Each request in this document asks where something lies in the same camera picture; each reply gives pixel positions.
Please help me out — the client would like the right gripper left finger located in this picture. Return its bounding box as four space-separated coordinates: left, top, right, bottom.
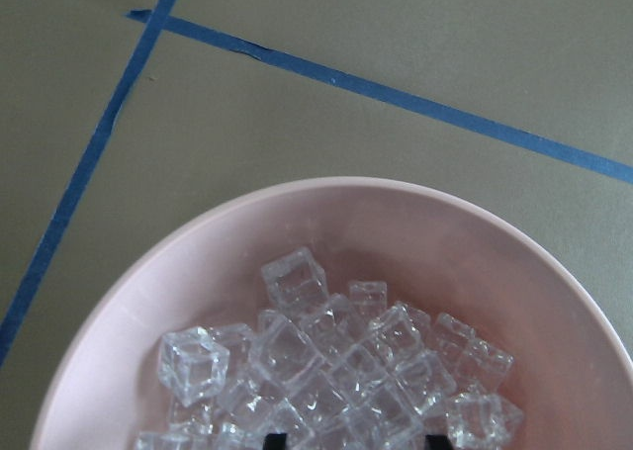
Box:
263 433 287 450

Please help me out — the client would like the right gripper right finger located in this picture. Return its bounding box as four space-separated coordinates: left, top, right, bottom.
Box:
425 434 451 450

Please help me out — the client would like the pink bowl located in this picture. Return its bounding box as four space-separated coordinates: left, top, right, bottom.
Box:
32 177 632 449

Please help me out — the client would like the clear ice cubes pile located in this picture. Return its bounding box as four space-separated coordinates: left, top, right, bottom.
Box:
135 247 524 449

